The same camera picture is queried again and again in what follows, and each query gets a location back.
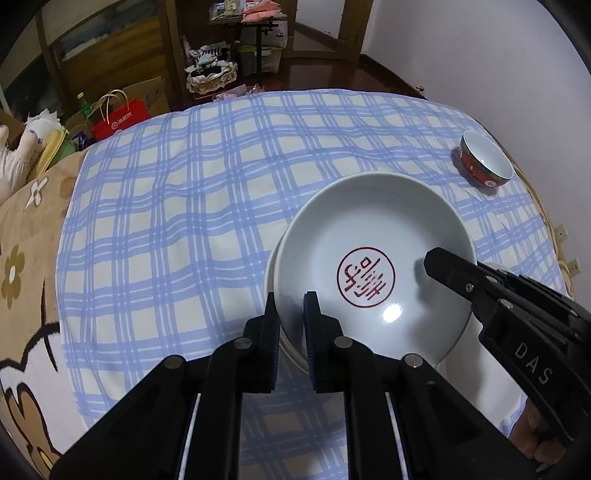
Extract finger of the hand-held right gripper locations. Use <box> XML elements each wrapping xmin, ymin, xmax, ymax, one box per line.
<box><xmin>480</xmin><ymin>263</ymin><xmax>591</xmax><ymax>333</ymax></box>
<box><xmin>424</xmin><ymin>248</ymin><xmax>518</xmax><ymax>330</ymax></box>

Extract red paper bag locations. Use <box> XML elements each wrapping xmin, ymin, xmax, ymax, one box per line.
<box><xmin>90</xmin><ymin>90</ymin><xmax>151</xmax><ymax>141</ymax></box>

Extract wooden wardrobe with shelves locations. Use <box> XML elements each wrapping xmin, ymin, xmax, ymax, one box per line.
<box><xmin>28</xmin><ymin>0</ymin><xmax>195</xmax><ymax>121</ymax></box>

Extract red patterned bowl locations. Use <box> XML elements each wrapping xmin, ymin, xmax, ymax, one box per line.
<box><xmin>459</xmin><ymin>130</ymin><xmax>515</xmax><ymax>189</ymax></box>

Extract yellow green bag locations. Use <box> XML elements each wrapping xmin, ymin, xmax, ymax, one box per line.
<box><xmin>32</xmin><ymin>129</ymin><xmax>77</xmax><ymax>174</ymax></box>

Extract open cardboard box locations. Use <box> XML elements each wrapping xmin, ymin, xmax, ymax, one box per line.
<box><xmin>99</xmin><ymin>76</ymin><xmax>171</xmax><ymax>121</ymax></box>

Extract wicker basket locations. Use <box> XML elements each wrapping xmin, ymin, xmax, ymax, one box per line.
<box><xmin>185</xmin><ymin>60</ymin><xmax>238</xmax><ymax>95</ymax></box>

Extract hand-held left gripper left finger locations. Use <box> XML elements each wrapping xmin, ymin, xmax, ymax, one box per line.
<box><xmin>48</xmin><ymin>292</ymin><xmax>282</xmax><ymax>480</ymax></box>

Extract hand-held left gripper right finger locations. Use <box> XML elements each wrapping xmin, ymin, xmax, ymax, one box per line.
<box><xmin>302</xmin><ymin>291</ymin><xmax>539</xmax><ymax>480</ymax></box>

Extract clear plastic storage bin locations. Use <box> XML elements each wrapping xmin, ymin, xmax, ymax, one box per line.
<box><xmin>235</xmin><ymin>18</ymin><xmax>289</xmax><ymax>77</ymax></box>

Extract white fluffy plush toy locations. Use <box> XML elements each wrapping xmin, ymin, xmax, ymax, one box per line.
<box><xmin>23</xmin><ymin>108</ymin><xmax>63</xmax><ymax>141</ymax></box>

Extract blue checked cloth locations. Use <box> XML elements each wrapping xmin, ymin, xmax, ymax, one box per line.
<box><xmin>55</xmin><ymin>89</ymin><xmax>568</xmax><ymax>480</ymax></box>

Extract small black table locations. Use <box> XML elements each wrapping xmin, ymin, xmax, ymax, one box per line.
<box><xmin>208</xmin><ymin>14</ymin><xmax>296</xmax><ymax>75</ymax></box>

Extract person's right hand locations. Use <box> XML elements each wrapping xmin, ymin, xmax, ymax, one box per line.
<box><xmin>510</xmin><ymin>399</ymin><xmax>571</xmax><ymax>467</ymax></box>

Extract red bowl with stamped inside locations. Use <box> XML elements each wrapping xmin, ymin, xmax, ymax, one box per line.
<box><xmin>273</xmin><ymin>174</ymin><xmax>476</xmax><ymax>365</ymax></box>

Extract wooden door with glass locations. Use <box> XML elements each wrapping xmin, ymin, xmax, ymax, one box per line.
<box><xmin>291</xmin><ymin>0</ymin><xmax>370</xmax><ymax>61</ymax></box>

